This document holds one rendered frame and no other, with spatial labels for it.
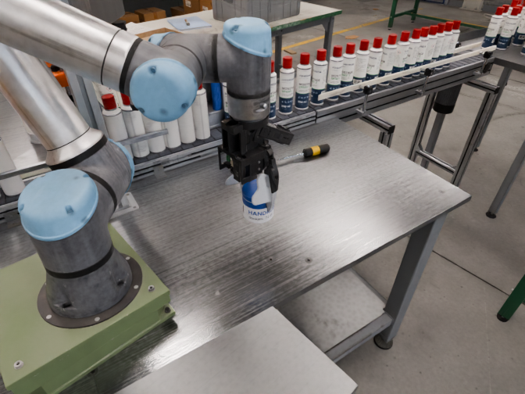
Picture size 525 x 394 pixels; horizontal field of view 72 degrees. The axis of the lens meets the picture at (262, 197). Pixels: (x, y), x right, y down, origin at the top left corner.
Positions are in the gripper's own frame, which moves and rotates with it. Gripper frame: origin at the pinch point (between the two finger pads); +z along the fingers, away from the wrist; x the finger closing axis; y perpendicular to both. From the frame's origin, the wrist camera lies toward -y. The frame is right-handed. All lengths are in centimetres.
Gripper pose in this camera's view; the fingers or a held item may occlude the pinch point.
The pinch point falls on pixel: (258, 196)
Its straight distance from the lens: 78.8
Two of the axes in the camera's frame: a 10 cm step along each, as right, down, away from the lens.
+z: 0.0, 7.8, 6.3
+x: 6.7, 4.6, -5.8
